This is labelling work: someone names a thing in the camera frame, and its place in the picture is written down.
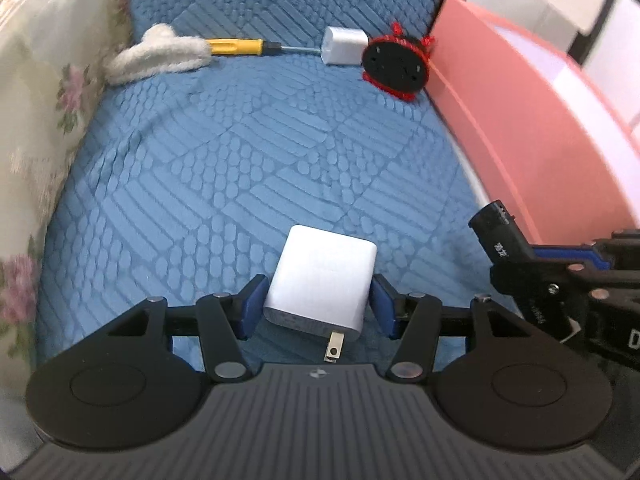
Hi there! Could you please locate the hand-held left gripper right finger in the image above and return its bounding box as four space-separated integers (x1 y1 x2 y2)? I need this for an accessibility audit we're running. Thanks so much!
370 274 533 383

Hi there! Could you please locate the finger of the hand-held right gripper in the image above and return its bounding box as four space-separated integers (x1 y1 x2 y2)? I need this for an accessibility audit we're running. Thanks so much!
529 241 617 274
489 263 592 347

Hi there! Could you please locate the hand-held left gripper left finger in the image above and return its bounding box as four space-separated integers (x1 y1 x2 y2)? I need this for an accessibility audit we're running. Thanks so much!
102 274 271 383

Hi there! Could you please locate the large white plug charger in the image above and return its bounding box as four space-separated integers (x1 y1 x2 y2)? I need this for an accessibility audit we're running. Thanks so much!
262 225 378 363

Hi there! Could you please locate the black plug adapter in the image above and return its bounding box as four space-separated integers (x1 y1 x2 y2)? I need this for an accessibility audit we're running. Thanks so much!
469 200 532 262

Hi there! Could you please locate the pink box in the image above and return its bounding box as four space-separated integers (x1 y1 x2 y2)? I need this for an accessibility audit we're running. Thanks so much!
424 0 640 247

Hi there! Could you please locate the yellow handled screwdriver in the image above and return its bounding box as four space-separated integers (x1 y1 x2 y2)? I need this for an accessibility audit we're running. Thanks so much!
206 37 325 57

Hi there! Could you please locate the small white charger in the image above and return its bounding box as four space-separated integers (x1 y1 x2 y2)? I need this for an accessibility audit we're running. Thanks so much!
321 26 369 67

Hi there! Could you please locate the blue textured sofa cover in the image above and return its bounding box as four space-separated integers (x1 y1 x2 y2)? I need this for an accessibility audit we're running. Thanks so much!
34 0 503 378

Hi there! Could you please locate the red and black round toy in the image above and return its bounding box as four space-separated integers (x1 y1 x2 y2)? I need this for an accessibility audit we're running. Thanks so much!
361 21 437 104

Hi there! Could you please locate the white fluffy cloth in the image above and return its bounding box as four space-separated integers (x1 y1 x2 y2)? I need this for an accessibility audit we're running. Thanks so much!
104 23 214 87

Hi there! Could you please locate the floral cream pillow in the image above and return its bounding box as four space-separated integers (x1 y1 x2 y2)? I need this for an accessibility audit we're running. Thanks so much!
0 0 135 398

